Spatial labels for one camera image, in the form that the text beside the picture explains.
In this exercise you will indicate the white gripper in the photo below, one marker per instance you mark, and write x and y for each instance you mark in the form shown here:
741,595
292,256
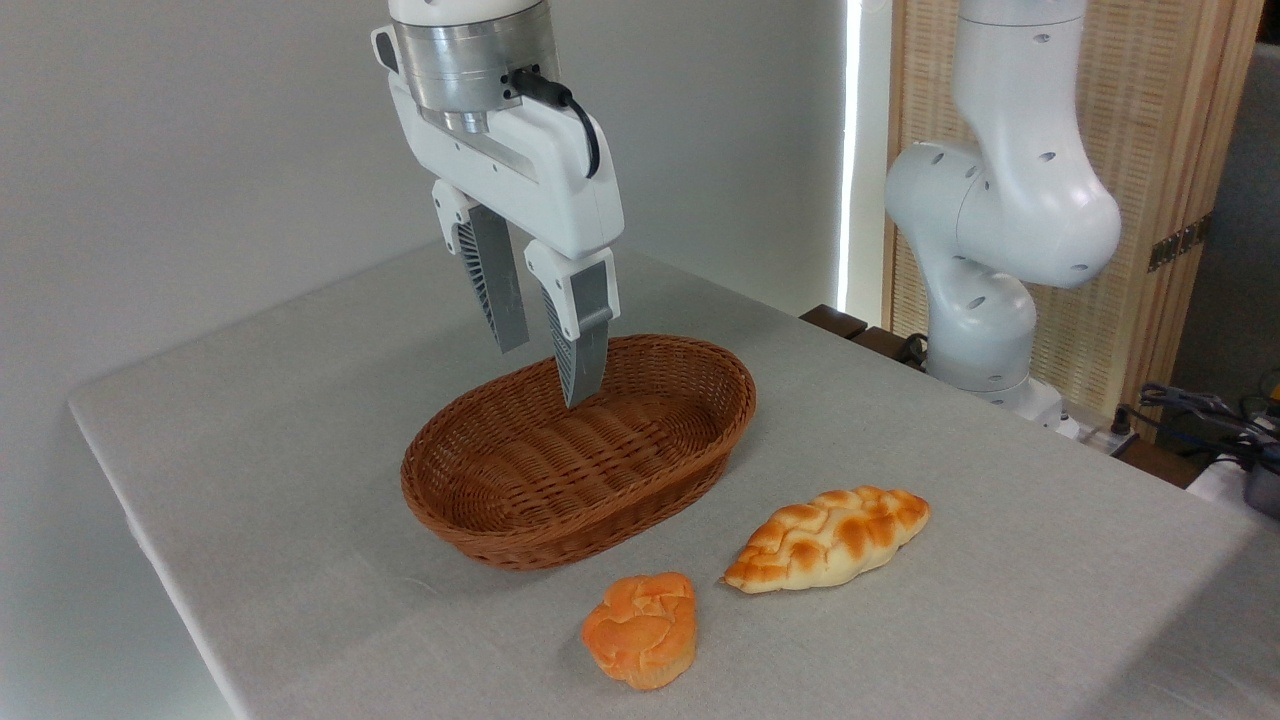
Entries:
540,185

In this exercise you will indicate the long braided bread loaf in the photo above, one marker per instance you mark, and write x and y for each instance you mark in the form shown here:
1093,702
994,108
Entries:
825,540

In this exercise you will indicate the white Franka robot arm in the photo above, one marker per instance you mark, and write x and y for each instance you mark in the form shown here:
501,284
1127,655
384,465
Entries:
1005,200

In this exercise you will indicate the brown oval wicker basket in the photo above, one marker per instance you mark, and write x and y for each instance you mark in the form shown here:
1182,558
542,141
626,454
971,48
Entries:
560,480

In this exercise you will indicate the round orange bread bun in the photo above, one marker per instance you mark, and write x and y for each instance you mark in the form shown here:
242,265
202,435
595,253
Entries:
642,630

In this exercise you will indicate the dark brown wooden block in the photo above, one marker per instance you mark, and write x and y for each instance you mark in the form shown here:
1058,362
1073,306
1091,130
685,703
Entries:
833,321
882,343

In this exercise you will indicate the grey tablecloth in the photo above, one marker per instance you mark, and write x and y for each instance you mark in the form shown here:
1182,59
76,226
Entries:
900,650

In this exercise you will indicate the white power strip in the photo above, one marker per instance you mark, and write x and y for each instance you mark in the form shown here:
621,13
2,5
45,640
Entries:
1100,438

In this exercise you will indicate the dark metal screen hinge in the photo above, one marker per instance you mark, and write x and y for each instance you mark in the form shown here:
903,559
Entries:
1180,242

